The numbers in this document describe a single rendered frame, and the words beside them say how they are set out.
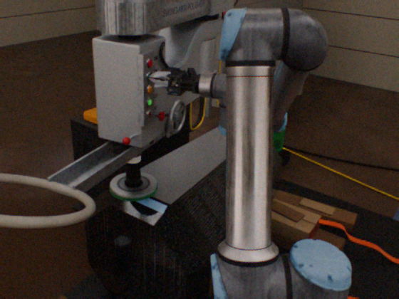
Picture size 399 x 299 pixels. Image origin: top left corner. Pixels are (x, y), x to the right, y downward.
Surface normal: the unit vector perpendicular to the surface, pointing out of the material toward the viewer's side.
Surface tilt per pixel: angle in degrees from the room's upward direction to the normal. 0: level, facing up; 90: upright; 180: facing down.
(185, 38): 40
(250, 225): 73
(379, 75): 90
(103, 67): 90
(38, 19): 90
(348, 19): 90
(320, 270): 2
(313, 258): 2
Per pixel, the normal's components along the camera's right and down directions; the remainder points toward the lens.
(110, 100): -0.42, 0.38
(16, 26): 0.82, 0.28
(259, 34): 0.04, 0.21
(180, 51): -0.24, -0.44
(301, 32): 0.30, 0.16
